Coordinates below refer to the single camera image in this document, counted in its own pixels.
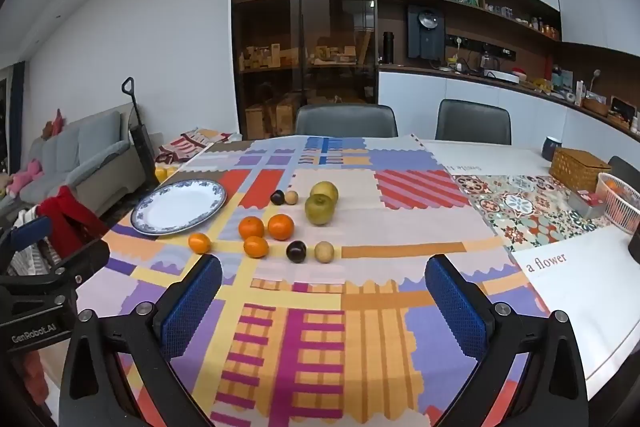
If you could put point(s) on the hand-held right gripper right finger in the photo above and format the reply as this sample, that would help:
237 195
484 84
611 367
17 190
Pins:
457 307

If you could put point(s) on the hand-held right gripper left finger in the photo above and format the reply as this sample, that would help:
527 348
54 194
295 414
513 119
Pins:
192 307

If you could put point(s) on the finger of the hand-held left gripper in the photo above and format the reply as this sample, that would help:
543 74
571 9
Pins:
30 229
75 257

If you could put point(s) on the orange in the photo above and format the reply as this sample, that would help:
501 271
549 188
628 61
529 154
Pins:
281 227
256 247
251 227
200 243

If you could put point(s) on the blue rimmed white plate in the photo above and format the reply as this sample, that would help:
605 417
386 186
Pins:
177 207

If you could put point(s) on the dark purple plum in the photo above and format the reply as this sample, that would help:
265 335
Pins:
296 251
277 197

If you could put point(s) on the small tan round fruit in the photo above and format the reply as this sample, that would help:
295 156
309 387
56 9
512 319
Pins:
292 197
324 252

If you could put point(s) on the green apple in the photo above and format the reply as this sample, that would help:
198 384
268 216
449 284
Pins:
320 209

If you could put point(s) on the white patterned cloth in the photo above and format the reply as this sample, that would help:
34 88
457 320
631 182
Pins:
30 257

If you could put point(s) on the red cloth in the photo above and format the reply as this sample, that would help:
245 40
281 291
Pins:
70 217

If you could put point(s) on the pink plush toy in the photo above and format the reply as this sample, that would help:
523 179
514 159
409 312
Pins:
25 177

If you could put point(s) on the grey sofa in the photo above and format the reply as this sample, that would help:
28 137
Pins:
80 152

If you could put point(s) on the colourful patchwork tablecloth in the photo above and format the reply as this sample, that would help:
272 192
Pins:
380 227

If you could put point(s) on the white floral tile tablecloth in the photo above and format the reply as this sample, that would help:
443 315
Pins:
575 297

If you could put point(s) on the yellow stool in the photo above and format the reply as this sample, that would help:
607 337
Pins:
165 173

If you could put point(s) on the black upright vacuum cleaner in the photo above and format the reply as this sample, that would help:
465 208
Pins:
142 142

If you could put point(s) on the folded striped cloth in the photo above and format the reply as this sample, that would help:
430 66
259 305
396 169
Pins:
192 142

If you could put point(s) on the red and grey box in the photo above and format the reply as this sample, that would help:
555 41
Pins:
587 204

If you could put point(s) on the yellow apple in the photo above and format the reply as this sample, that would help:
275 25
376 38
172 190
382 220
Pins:
326 189

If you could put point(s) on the wicker box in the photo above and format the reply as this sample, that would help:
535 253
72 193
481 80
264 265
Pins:
577 169

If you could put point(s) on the dark blue cup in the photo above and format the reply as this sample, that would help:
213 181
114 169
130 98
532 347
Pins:
551 148

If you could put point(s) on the grey dining chair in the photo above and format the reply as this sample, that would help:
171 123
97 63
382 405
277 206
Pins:
472 119
625 169
345 119

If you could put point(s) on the white flat appliance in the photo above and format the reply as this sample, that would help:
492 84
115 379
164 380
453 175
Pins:
500 77

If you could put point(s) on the wicker basket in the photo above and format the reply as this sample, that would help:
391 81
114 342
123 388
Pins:
596 107

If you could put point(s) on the glass kettle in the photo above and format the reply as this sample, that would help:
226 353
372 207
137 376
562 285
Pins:
491 63

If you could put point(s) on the black thermos bottle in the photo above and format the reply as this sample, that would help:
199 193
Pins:
388 48

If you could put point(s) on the black water dispenser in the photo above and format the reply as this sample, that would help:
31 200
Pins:
425 32

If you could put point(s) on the dark glass cabinet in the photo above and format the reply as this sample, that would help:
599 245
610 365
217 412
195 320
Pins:
300 32

